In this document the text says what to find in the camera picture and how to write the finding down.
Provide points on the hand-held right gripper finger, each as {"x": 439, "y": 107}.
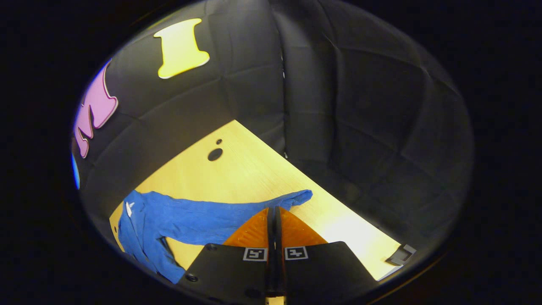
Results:
{"x": 271, "y": 254}
{"x": 279, "y": 254}

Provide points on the blue button shirt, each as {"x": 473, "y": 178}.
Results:
{"x": 190, "y": 220}

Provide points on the black backdrop cloth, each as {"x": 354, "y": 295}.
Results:
{"x": 360, "y": 106}

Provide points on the small dark grey bracket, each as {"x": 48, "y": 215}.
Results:
{"x": 400, "y": 255}

